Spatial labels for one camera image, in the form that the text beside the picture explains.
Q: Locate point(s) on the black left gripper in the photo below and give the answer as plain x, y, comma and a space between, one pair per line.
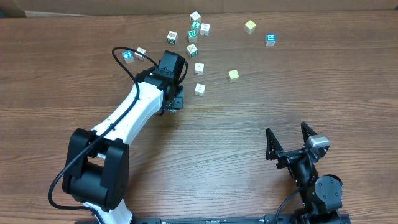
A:
180, 88

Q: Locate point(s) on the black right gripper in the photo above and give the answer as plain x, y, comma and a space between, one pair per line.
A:
275, 151

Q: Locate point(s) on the plain wooden picture block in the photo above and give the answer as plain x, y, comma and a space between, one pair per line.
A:
199, 89

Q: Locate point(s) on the green C wooden block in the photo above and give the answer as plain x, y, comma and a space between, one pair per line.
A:
192, 50

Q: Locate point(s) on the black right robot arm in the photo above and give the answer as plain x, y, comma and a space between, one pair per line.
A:
321, 196

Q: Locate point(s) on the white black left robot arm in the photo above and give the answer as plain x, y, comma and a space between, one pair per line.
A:
96, 171

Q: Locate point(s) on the white picture wooden block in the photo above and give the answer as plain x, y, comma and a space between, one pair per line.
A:
199, 68

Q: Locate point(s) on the red letter wooden block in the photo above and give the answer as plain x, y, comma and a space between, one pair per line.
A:
141, 53

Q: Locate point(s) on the green B wooden block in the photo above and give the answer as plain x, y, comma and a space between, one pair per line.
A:
172, 37

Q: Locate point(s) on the blue top wooden block left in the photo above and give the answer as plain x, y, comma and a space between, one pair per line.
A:
128, 56

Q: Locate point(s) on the green R wooden block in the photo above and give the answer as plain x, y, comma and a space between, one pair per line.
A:
192, 36

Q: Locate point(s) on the yellow top wooden block near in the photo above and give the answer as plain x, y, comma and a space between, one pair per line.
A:
233, 76

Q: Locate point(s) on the yellow wooden block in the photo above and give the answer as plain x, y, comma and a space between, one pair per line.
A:
249, 27
233, 76

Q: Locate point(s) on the white X wooden block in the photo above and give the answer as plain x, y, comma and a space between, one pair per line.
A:
205, 29

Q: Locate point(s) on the green L wooden block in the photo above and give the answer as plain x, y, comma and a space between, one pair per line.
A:
195, 26

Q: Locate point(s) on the white top block back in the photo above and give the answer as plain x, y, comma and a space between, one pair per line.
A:
195, 16

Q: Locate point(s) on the blue top wooden block right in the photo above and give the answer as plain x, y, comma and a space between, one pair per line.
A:
270, 40

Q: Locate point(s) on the yellow top wooden block far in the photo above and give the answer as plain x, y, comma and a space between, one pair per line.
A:
249, 27

